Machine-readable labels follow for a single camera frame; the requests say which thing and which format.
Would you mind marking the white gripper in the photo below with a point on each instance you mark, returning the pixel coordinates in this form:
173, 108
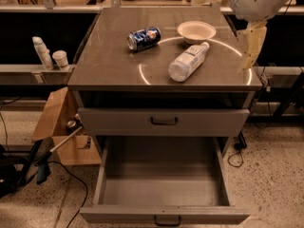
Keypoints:
255, 2

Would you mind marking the clear plastic water bottle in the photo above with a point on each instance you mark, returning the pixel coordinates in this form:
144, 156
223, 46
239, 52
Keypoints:
184, 65

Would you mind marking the grey drawer cabinet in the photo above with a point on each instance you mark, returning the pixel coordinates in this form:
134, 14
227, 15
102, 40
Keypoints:
110, 75

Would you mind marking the closed grey upper drawer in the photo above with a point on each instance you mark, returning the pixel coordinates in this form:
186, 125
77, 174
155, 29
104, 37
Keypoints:
163, 122

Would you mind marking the open grey middle drawer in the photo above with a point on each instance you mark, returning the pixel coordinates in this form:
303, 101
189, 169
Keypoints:
164, 181

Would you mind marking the white spray bottle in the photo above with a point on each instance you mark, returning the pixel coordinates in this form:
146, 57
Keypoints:
43, 53

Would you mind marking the white paper bowl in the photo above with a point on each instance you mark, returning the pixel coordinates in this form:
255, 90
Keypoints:
196, 32

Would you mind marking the blue soda can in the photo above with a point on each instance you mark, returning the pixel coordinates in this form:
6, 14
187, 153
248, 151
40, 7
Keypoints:
143, 39

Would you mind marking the brown cardboard box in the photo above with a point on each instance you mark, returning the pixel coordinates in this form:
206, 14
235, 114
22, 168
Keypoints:
60, 108

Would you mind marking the grey side shelf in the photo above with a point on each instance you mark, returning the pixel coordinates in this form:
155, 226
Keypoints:
27, 75

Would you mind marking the black equipment on floor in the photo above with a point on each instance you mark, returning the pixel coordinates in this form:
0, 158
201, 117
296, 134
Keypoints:
14, 167

